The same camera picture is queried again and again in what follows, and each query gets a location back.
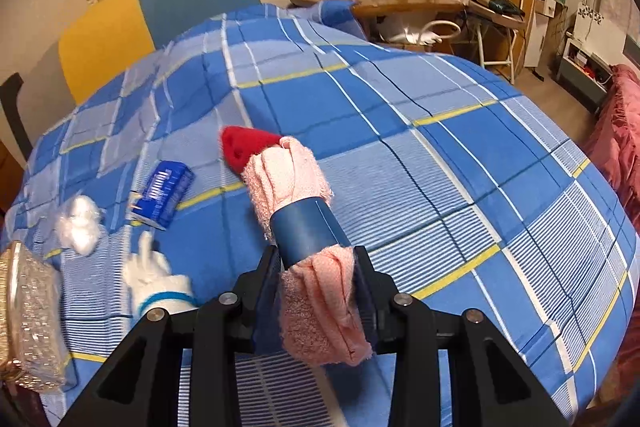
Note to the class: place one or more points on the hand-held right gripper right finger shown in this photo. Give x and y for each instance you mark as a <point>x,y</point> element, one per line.
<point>369,313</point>

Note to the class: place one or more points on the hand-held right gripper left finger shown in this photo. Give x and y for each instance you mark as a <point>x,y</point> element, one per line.
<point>265,332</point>

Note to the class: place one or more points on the pink towel roll blue band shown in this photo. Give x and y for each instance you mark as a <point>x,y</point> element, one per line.
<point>300,317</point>

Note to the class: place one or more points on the white knitted glove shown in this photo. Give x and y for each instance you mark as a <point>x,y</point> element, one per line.
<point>160,282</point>

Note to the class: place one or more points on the blue tissue packet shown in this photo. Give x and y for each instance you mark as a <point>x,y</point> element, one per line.
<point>162,194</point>

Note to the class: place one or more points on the red plush toy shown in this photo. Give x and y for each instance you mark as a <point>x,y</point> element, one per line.
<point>240,147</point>

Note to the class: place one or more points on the blue plaid blanket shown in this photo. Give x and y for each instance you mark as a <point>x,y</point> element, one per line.
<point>400,157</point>

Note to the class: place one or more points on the silver embossed tissue box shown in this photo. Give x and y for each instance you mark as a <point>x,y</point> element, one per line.
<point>30,322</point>

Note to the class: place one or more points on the red fringed blanket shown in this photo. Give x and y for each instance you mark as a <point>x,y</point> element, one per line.
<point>620,132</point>

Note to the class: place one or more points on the white cabinet with leaf decal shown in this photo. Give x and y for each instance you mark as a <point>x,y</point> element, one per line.
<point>597,27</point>

